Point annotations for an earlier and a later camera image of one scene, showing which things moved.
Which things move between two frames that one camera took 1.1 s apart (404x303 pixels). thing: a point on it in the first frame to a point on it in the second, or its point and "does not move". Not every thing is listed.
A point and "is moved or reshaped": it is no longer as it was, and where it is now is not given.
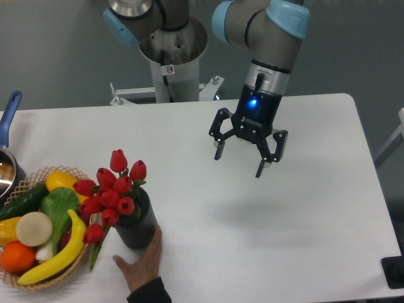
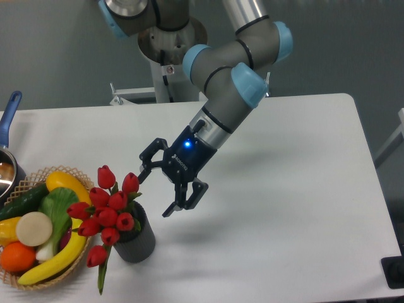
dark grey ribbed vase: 138,232 to 135,246
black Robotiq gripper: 253,121 to 182,163
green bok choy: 57,202 does not move
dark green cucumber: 28,202 does not move
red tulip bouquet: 112,194 is moved or reshaped
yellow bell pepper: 8,232 does not move
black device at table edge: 393,270 does not move
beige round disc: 34,228 does not move
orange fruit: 16,257 does not move
